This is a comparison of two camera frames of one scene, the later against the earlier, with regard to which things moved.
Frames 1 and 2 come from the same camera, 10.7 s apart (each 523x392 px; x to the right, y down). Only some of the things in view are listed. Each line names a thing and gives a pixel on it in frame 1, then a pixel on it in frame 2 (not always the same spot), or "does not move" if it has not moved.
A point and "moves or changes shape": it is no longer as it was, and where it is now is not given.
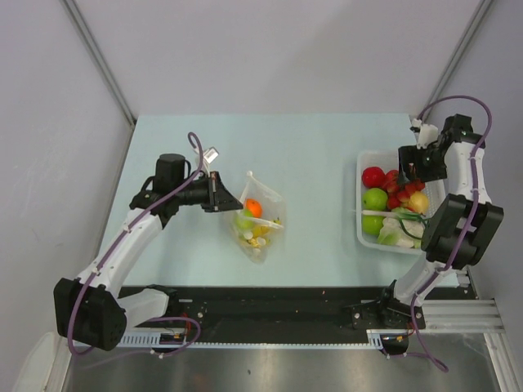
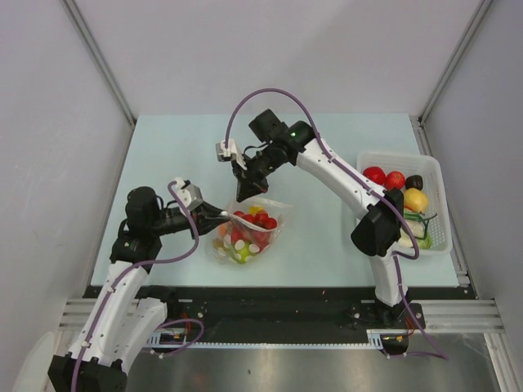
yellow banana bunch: (260, 235) → (255, 209)
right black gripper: (411, 154) → (250, 184)
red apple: (373, 177) does not move
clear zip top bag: (258, 224) moves or changes shape
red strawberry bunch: (400, 193) → (254, 228)
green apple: (246, 221) → (241, 255)
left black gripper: (218, 198) → (207, 217)
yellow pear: (418, 202) does not move
